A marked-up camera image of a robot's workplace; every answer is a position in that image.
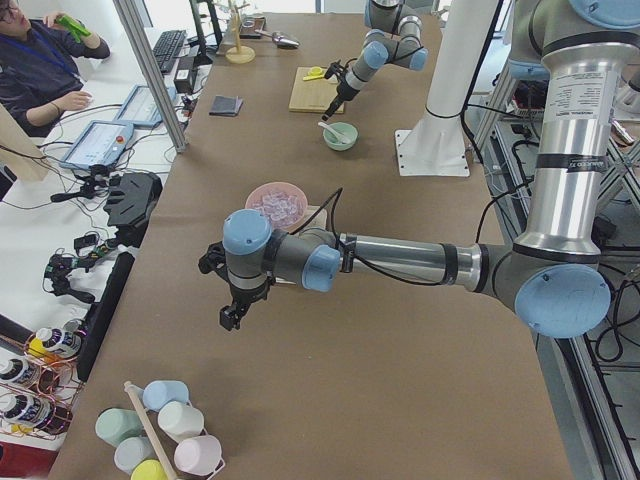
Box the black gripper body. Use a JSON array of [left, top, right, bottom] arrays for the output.
[[198, 242, 274, 313], [324, 61, 360, 106]]

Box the white ceramic spoon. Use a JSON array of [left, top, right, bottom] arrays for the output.
[[317, 121, 350, 144]]

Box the light green bowl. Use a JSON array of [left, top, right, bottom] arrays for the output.
[[322, 122, 358, 151]]

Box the pile of clear ice cubes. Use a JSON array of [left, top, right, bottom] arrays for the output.
[[250, 191, 302, 222]]

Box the pink bowl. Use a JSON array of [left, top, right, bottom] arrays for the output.
[[245, 182, 308, 232]]

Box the bamboo cutting board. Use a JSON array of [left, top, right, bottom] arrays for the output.
[[288, 67, 338, 114]]

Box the yellow plastic knife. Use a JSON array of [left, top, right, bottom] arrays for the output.
[[303, 74, 325, 81]]

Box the metal scoop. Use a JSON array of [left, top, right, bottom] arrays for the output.
[[257, 29, 300, 49]]

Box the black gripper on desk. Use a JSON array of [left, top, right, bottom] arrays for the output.
[[103, 172, 163, 247]]

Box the light blue mug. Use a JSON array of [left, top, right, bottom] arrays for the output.
[[142, 380, 190, 412]]

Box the grey folded cloth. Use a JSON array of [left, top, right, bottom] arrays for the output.
[[209, 95, 244, 117]]

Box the wooden mug tree stand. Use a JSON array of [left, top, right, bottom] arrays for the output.
[[225, 0, 255, 64]]

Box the cream rectangular tray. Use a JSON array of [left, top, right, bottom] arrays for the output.
[[288, 205, 328, 233]]

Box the white mug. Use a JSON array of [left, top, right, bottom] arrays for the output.
[[157, 401, 204, 443]]

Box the wooden mug rack pole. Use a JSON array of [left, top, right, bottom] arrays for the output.
[[124, 381, 179, 480]]

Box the pink mug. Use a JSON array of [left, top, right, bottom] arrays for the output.
[[174, 435, 225, 476]]

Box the green mug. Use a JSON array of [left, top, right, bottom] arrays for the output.
[[95, 408, 144, 447]]

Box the teach pendant tablet near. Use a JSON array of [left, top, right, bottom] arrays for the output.
[[59, 120, 134, 170]]

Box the teach pendant tablet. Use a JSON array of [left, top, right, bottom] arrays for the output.
[[114, 84, 162, 129], [59, 120, 134, 170]]

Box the grey mug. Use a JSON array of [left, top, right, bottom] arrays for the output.
[[114, 436, 155, 475]]

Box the teach pendant tablet far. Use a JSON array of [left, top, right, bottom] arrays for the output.
[[114, 84, 162, 129]]

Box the yellow mug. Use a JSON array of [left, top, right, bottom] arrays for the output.
[[130, 459, 168, 480]]

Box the black keyboard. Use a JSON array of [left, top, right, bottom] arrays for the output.
[[152, 30, 186, 74]]

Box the seated person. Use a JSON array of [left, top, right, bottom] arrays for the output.
[[1, 1, 110, 138]]

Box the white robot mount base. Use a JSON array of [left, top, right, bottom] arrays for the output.
[[395, 0, 501, 177]]

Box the copper wire bottle rack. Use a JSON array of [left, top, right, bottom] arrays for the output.
[[1, 328, 83, 441]]

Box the aluminium frame post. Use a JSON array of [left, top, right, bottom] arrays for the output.
[[113, 0, 187, 153]]

